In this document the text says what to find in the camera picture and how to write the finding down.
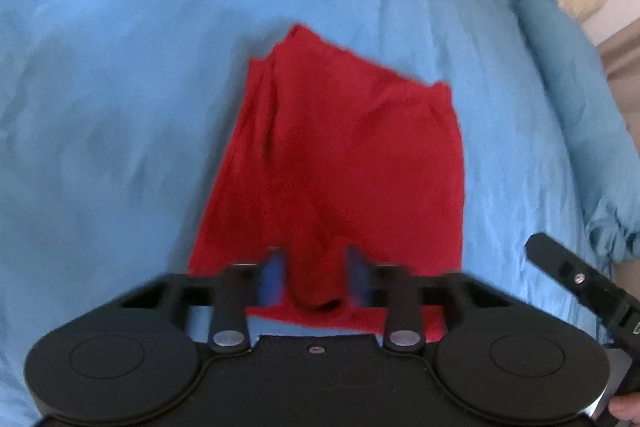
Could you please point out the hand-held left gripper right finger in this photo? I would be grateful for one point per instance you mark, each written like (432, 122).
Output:
(359, 279)

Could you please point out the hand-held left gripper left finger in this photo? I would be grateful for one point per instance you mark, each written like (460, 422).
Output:
(274, 279)

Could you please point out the person's right hand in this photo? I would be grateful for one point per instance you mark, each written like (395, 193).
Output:
(625, 408)

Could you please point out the blue duvet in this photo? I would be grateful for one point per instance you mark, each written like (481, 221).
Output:
(575, 107)

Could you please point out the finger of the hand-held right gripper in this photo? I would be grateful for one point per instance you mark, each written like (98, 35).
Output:
(560, 262)

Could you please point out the beige curtain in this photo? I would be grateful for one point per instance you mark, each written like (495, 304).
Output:
(622, 72)

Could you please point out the red long-sleeved sweater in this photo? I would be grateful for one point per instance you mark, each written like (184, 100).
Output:
(350, 157)

